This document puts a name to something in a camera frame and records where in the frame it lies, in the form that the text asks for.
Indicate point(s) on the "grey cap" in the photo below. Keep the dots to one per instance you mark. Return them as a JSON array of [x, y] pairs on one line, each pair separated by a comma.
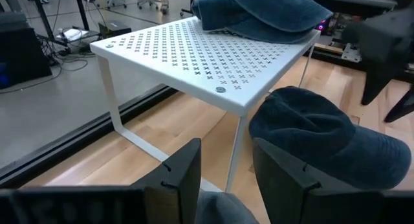
[[223, 208]]

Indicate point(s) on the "white perforated metal shelf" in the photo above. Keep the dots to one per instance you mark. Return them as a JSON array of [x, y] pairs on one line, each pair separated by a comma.
[[181, 55]]

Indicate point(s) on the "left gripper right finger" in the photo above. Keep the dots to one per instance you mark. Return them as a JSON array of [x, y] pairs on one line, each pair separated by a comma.
[[278, 178]]

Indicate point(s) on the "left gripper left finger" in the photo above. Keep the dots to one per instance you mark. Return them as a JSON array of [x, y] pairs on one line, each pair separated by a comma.
[[181, 178]]

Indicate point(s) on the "small black floor box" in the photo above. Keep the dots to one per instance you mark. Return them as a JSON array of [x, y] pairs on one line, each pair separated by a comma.
[[113, 28]]

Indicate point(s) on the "black stand leg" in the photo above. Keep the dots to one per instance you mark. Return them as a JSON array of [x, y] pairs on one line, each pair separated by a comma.
[[43, 17], [81, 10]]

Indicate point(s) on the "silver mounting bracket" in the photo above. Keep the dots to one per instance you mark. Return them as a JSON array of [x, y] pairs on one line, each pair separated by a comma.
[[351, 52]]

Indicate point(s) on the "white power strip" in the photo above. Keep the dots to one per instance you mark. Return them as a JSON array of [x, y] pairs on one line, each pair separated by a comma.
[[72, 34]]

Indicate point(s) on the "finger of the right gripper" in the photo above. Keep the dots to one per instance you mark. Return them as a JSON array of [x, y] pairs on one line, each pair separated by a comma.
[[373, 85], [401, 105]]

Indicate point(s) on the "dark blue denim cap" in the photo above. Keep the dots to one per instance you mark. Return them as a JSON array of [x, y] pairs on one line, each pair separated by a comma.
[[307, 127], [210, 13], [281, 10]]

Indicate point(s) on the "large black box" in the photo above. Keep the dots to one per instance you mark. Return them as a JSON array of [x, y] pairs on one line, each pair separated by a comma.
[[19, 52]]

